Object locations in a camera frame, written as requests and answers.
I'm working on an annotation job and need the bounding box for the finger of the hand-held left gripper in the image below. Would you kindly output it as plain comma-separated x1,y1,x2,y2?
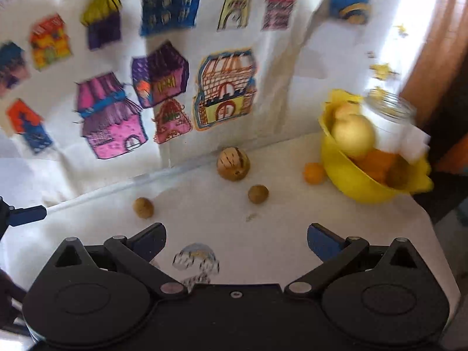
0,197,48,227

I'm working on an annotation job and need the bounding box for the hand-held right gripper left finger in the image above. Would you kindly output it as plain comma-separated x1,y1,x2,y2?
53,222,189,298

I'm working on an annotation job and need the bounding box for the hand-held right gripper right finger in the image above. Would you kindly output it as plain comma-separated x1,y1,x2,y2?
284,223,417,297

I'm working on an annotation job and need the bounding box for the yellow plastic bowl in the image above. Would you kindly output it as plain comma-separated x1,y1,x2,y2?
317,90,434,204

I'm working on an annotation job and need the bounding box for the orange fruit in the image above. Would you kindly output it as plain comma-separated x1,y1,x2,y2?
351,150,397,183

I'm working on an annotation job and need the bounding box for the brown kiwi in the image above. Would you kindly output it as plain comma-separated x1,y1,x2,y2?
386,157,414,189

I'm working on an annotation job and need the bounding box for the striped pepino melon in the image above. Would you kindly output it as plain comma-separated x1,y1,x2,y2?
217,147,251,181

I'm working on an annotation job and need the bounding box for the pale yellow apple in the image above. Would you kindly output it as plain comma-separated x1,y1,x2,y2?
334,102,361,119

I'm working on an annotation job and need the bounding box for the small brown round fruit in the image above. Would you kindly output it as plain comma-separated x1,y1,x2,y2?
248,185,270,204
133,197,155,219

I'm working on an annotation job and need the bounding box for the small orange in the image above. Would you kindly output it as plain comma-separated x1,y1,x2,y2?
304,162,326,184

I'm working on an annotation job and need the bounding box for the white printed table cloth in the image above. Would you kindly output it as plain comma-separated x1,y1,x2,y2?
0,132,461,315

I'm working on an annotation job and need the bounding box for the glass jar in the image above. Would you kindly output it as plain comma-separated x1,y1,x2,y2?
360,90,417,154

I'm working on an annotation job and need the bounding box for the house drawing wall poster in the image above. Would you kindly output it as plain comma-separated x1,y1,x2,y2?
0,0,322,213

